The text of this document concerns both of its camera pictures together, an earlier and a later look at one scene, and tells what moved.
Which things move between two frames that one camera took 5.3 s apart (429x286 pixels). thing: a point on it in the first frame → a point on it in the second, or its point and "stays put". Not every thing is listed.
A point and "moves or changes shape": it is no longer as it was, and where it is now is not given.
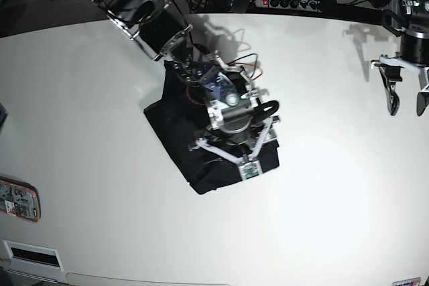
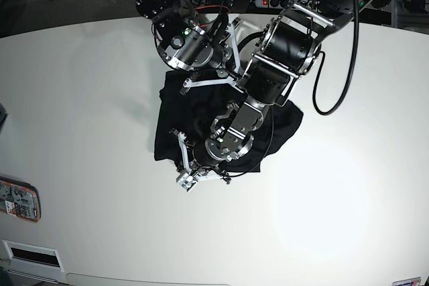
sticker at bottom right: (416, 281) stays put
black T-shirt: (181, 117) moves or changes shape
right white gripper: (390, 72) → (188, 179)
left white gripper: (249, 167) → (238, 74)
